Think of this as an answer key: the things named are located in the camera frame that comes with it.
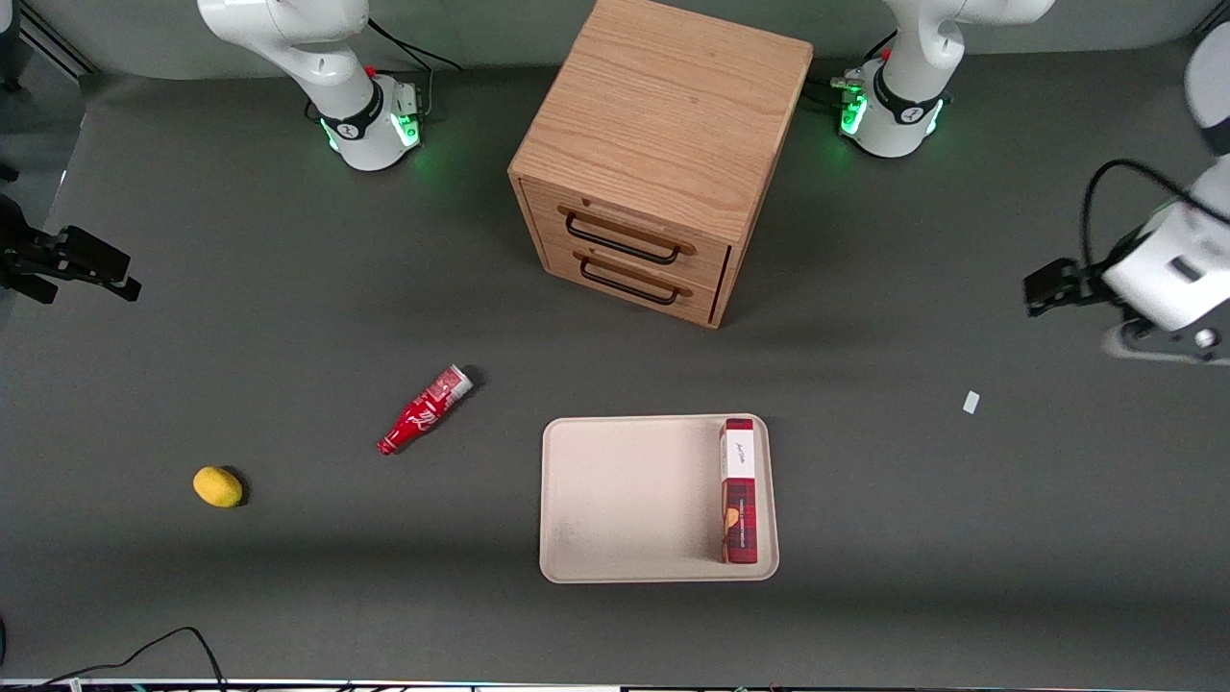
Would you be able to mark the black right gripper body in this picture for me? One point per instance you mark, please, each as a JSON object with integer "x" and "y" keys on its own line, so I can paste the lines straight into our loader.
{"x": 21, "y": 258}

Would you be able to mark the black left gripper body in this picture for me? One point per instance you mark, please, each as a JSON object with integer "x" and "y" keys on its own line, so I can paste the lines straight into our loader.
{"x": 1084, "y": 282}

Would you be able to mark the red tartan shortbread cookie box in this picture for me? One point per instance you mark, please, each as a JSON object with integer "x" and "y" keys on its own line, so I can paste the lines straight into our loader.
{"x": 740, "y": 509}

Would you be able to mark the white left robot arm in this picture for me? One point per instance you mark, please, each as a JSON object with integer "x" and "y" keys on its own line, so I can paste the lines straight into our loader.
{"x": 913, "y": 106}

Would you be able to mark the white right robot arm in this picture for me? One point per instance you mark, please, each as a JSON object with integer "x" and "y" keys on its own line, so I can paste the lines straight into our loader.
{"x": 317, "y": 48}

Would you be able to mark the beige rectangular tray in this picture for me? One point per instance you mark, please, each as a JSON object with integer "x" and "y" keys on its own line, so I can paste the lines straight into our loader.
{"x": 625, "y": 500}

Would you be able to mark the yellow lemon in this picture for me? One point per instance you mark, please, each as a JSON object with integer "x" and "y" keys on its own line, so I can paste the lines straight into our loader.
{"x": 217, "y": 486}

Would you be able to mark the wooden drawer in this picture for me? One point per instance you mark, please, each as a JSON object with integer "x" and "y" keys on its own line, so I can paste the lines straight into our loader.
{"x": 706, "y": 259}
{"x": 557, "y": 255}

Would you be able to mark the red cola bottle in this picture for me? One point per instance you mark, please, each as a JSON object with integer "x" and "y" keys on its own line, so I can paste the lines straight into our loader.
{"x": 423, "y": 411}

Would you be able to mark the wooden drawer cabinet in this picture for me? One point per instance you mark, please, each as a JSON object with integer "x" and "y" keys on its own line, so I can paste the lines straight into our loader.
{"x": 663, "y": 96}

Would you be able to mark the grey metal frame rail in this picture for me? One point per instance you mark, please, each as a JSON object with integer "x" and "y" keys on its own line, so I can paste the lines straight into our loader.
{"x": 58, "y": 43}

